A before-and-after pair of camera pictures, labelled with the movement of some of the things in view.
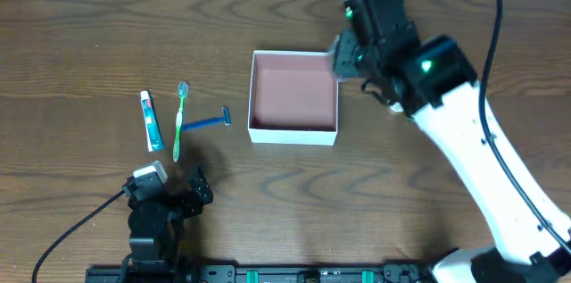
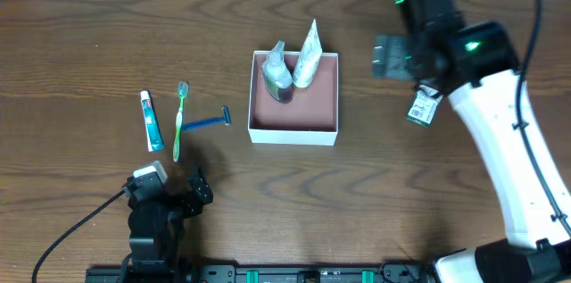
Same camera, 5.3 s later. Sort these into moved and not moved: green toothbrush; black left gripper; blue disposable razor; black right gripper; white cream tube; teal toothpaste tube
Moved: black right gripper; white cream tube
Not moved: green toothbrush; teal toothpaste tube; black left gripper; blue disposable razor
